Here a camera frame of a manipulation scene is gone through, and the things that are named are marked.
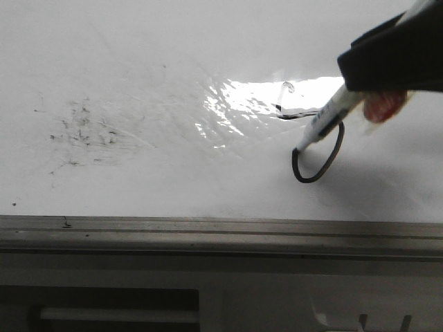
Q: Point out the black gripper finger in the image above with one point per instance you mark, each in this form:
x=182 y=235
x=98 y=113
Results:
x=400 y=54

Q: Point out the white whiteboard marker pen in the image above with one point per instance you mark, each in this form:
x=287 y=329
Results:
x=378 y=107

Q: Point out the white whiteboard with aluminium frame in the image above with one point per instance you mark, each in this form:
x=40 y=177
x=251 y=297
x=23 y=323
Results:
x=150 y=126

